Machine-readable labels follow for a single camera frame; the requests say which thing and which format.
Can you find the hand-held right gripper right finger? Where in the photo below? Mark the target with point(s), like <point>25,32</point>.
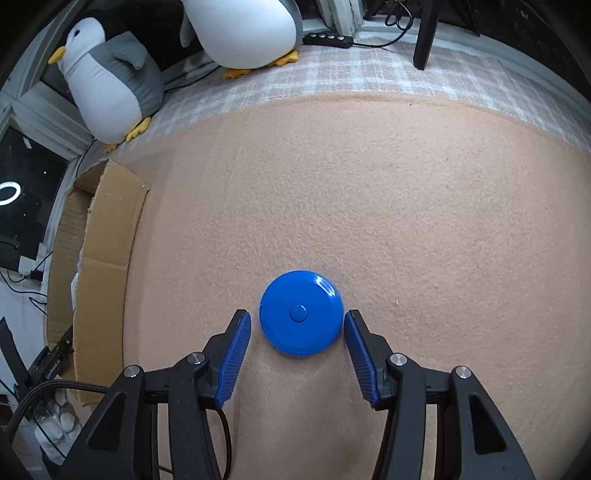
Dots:
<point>362,360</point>

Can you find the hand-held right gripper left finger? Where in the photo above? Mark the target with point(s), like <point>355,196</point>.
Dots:
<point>235,355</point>

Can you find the small white box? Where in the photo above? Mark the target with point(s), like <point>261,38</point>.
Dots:
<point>75,286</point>

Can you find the blue round tape measure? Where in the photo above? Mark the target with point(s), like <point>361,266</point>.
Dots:
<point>300,295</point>

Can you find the cardboard box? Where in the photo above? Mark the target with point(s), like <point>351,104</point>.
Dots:
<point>111,230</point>

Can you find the black bar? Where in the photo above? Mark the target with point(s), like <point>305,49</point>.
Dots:
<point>9,346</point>

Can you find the clear plastic bag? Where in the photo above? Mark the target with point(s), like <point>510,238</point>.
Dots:
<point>60,420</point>

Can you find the beige blanket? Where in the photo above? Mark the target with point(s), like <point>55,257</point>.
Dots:
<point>415,230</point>

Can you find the large penguin plush toy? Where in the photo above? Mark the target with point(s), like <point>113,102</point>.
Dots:
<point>106,92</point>

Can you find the plaid blanket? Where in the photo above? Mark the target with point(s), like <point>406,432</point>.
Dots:
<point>346,69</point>

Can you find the black inline controller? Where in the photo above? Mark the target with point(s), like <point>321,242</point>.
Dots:
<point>330,39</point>

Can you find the small penguin plush toy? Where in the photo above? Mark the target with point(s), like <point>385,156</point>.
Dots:
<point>240,32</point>

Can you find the black stand leg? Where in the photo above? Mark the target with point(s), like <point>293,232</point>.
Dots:
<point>427,41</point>

